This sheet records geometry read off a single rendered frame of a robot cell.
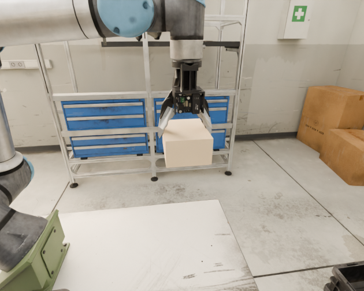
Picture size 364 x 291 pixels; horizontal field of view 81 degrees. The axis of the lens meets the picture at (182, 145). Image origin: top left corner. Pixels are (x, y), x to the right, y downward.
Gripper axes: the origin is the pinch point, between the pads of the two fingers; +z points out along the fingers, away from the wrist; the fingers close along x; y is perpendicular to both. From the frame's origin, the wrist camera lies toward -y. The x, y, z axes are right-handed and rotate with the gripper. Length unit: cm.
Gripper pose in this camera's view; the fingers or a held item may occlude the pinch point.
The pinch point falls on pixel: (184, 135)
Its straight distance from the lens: 60.9
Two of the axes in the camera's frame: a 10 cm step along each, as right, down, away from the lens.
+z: 0.0, 9.0, 4.4
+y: 1.4, 4.3, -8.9
